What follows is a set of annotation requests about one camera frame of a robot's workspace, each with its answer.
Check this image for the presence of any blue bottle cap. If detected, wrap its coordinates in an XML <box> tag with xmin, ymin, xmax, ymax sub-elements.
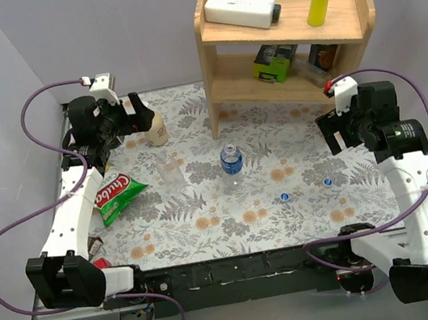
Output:
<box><xmin>322</xmin><ymin>178</ymin><xmax>333</xmax><ymax>188</ymax></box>
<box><xmin>280</xmin><ymin>193</ymin><xmax>290</xmax><ymax>202</ymax></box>

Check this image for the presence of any blue label water bottle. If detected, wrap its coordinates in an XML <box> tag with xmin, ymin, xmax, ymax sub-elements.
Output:
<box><xmin>220</xmin><ymin>143</ymin><xmax>243</xmax><ymax>189</ymax></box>

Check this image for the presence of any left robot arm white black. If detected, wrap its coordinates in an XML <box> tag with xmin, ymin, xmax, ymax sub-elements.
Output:
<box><xmin>25</xmin><ymin>92</ymin><xmax>156</xmax><ymax>309</ymax></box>

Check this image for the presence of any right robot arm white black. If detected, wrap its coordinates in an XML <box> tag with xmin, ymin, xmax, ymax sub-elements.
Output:
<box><xmin>316</xmin><ymin>79</ymin><xmax>428</xmax><ymax>304</ymax></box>

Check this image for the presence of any beige pump soap bottle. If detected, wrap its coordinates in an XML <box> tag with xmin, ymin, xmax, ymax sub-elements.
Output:
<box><xmin>145</xmin><ymin>112</ymin><xmax>169</xmax><ymax>147</ymax></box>

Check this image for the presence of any clear bottle on shelf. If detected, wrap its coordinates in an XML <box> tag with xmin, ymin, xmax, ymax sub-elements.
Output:
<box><xmin>295</xmin><ymin>60</ymin><xmax>332</xmax><ymax>88</ymax></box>

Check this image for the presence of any clear empty plastic bottle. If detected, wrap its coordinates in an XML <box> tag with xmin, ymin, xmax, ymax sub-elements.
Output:
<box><xmin>156</xmin><ymin>150</ymin><xmax>186</xmax><ymax>192</ymax></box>

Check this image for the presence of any black orange small box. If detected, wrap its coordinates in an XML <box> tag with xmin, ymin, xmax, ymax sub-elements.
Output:
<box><xmin>307</xmin><ymin>44</ymin><xmax>338</xmax><ymax>72</ymax></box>

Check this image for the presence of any green Chuba cassava chips bag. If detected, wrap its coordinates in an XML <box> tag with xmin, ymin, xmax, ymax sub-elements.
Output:
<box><xmin>94</xmin><ymin>172</ymin><xmax>148</xmax><ymax>228</ymax></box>

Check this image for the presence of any floral patterned table mat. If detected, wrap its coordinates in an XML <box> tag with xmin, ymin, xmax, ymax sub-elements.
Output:
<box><xmin>89</xmin><ymin>84</ymin><xmax>399</xmax><ymax>270</ymax></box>

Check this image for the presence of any green black small box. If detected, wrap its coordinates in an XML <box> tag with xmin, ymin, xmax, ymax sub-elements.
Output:
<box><xmin>252</xmin><ymin>44</ymin><xmax>297</xmax><ymax>83</ymax></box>

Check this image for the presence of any wooden two-tier shelf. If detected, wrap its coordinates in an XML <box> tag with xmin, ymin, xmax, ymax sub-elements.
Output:
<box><xmin>194</xmin><ymin>0</ymin><xmax>376</xmax><ymax>138</ymax></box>

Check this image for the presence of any white rectangular plastic jug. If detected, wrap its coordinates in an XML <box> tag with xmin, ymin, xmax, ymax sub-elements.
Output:
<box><xmin>204</xmin><ymin>0</ymin><xmax>281</xmax><ymax>29</ymax></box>

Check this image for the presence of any red white small carton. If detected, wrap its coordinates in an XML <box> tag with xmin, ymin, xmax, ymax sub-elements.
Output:
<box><xmin>92</xmin><ymin>258</ymin><xmax>112</xmax><ymax>269</ymax></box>

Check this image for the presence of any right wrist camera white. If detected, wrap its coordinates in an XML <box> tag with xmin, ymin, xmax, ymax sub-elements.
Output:
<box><xmin>324</xmin><ymin>76</ymin><xmax>358</xmax><ymax>116</ymax></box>

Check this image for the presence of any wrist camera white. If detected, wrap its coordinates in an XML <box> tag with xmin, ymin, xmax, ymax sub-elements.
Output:
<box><xmin>89</xmin><ymin>73</ymin><xmax>120</xmax><ymax>105</ymax></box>
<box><xmin>324</xmin><ymin>76</ymin><xmax>358</xmax><ymax>116</ymax></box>

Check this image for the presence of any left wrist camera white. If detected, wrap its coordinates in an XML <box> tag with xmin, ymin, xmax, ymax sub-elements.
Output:
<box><xmin>89</xmin><ymin>73</ymin><xmax>120</xmax><ymax>105</ymax></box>

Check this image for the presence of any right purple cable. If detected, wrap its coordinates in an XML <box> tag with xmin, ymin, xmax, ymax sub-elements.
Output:
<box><xmin>276</xmin><ymin>59</ymin><xmax>428</xmax><ymax>304</ymax></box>

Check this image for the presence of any purple cable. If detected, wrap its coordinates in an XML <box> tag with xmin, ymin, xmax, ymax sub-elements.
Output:
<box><xmin>0</xmin><ymin>66</ymin><xmax>187</xmax><ymax>320</ymax></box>
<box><xmin>276</xmin><ymin>59</ymin><xmax>428</xmax><ymax>304</ymax></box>

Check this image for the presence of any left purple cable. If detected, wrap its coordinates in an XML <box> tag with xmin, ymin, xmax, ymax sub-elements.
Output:
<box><xmin>0</xmin><ymin>66</ymin><xmax>187</xmax><ymax>320</ymax></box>

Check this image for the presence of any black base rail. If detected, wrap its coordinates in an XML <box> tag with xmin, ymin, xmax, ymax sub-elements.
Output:
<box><xmin>143</xmin><ymin>245</ymin><xmax>340</xmax><ymax>312</ymax></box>

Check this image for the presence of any aluminium frame rail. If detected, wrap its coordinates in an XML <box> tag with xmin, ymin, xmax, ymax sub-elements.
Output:
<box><xmin>32</xmin><ymin>305</ymin><xmax>105</xmax><ymax>320</ymax></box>

